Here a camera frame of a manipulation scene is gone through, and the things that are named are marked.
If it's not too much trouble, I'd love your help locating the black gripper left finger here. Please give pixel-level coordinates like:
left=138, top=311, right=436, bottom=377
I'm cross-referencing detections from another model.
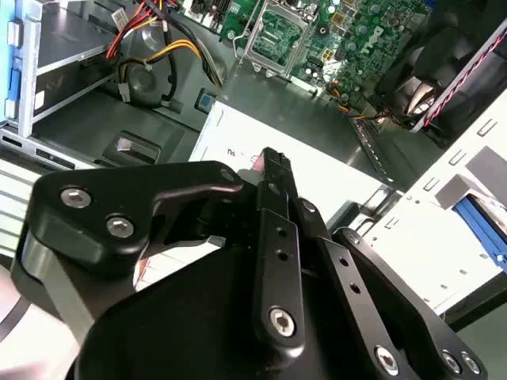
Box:
left=10, top=146, right=308, bottom=358

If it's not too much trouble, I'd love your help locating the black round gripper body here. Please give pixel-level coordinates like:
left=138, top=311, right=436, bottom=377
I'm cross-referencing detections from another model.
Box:
left=74, top=245, right=374, bottom=380

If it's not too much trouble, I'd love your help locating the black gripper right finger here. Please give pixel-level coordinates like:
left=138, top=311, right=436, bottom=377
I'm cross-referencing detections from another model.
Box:
left=276, top=151, right=489, bottom=380

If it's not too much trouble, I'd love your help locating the hard disk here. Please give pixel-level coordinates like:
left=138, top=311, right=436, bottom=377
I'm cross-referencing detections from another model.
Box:
left=454, top=192, right=507, bottom=275

